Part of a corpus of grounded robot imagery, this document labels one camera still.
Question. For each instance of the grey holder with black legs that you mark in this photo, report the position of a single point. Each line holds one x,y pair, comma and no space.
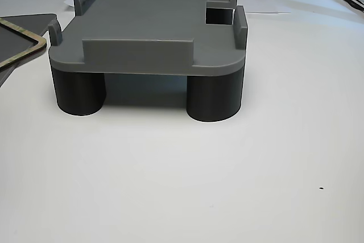
142,12

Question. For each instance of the dark grey textured tray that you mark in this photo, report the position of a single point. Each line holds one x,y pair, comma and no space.
31,21

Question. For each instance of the rectangular frame with adhesive liner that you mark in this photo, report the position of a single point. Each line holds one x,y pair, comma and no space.
17,28

